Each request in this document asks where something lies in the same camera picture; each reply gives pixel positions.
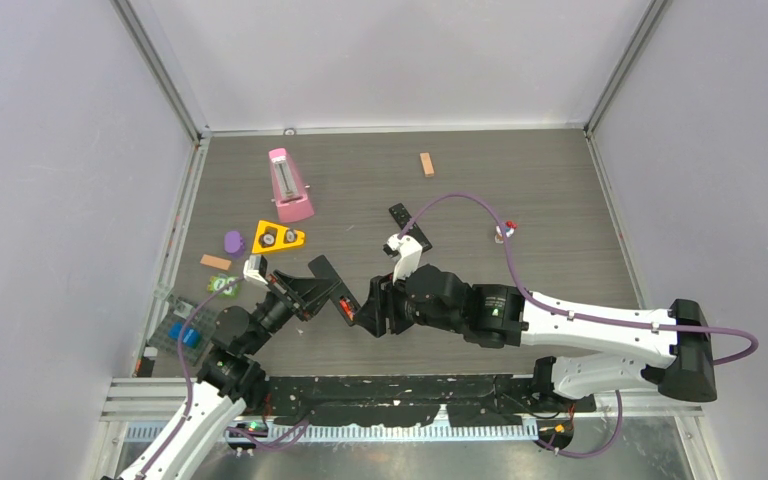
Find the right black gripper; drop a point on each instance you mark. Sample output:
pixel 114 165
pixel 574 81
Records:
pixel 381 304

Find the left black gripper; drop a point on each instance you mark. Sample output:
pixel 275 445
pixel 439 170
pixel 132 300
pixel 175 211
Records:
pixel 316 289

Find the orange battery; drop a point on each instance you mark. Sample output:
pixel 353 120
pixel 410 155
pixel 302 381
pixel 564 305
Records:
pixel 347 309

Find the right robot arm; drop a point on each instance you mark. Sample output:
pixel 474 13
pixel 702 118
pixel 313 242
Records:
pixel 664 349

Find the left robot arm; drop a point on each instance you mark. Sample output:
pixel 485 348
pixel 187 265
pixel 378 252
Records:
pixel 229 380

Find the yellow triangular holder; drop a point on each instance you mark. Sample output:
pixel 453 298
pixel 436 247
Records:
pixel 272 238

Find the pink metronome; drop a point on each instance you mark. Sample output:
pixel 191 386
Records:
pixel 290 191

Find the purple toy block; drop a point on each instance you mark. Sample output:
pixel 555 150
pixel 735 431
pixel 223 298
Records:
pixel 234 244

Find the green toy block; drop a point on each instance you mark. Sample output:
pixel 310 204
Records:
pixel 224 286

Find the orange wooden block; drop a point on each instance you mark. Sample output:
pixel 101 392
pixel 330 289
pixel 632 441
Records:
pixel 215 262

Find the blue lego brick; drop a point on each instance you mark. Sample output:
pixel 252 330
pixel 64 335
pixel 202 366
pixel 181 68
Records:
pixel 189 337

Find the small red white blue toy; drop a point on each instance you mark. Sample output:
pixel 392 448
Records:
pixel 506 232

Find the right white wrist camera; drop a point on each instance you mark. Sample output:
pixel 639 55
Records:
pixel 406 252

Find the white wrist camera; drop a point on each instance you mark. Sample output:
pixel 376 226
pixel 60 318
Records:
pixel 255 271
pixel 406 252

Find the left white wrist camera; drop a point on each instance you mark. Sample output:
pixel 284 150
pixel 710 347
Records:
pixel 255 271

